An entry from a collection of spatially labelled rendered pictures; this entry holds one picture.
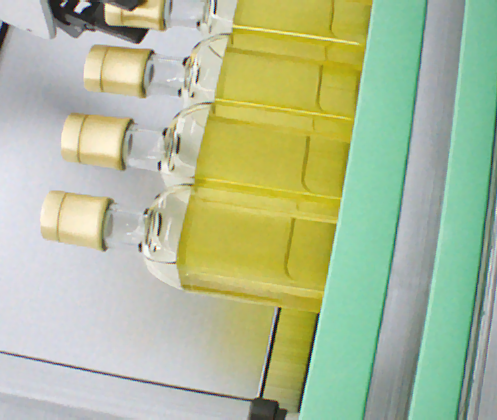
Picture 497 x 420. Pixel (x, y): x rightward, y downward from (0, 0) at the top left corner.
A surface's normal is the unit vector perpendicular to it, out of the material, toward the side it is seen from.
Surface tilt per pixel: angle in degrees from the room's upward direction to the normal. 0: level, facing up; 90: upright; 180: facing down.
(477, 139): 90
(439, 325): 90
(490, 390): 90
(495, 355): 90
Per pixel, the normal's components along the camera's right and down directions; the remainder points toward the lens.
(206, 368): -0.05, -0.44
